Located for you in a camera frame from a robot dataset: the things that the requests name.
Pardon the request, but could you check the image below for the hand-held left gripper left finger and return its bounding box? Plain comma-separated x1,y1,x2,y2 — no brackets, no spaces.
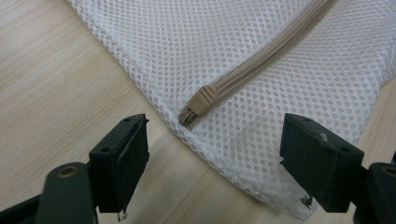
88,113,150,222

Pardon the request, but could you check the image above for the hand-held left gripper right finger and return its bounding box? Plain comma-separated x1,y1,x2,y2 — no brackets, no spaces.
278,112,365,214

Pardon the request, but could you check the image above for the white mesh laundry bag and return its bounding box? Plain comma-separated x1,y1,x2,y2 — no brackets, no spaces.
66,0,396,221

